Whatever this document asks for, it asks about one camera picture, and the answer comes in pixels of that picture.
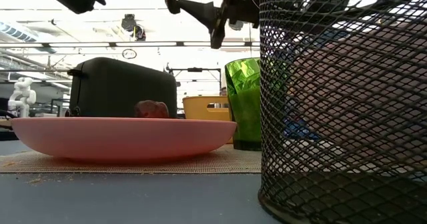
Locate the black two-slot toaster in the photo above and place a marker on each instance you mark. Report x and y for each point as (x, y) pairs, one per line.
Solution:
(123, 87)

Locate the person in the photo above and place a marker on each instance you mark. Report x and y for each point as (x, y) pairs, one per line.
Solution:
(223, 91)

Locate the long ceiling light bar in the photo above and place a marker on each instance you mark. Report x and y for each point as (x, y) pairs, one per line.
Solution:
(83, 44)

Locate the orange plastic tray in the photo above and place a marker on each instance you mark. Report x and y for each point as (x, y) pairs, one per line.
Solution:
(200, 109)

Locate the round hanging sign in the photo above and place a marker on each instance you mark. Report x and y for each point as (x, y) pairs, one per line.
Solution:
(129, 54)

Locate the black mesh cup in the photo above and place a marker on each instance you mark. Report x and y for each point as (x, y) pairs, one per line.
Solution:
(273, 190)

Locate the beige woven placemat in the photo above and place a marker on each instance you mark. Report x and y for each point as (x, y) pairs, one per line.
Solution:
(100, 166)

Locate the black ceiling fixture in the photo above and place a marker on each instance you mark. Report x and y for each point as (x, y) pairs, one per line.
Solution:
(236, 25)
(130, 24)

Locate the pink plate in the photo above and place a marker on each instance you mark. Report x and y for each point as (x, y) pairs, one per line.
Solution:
(123, 137)

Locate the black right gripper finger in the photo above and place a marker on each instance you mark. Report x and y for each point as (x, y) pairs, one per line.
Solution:
(200, 12)

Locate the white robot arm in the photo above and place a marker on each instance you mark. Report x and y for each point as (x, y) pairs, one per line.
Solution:
(21, 94)

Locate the green glass cup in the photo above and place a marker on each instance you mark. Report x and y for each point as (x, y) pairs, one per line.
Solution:
(243, 100)

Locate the black metal rig frame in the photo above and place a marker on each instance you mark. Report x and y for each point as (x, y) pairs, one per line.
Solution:
(195, 69)

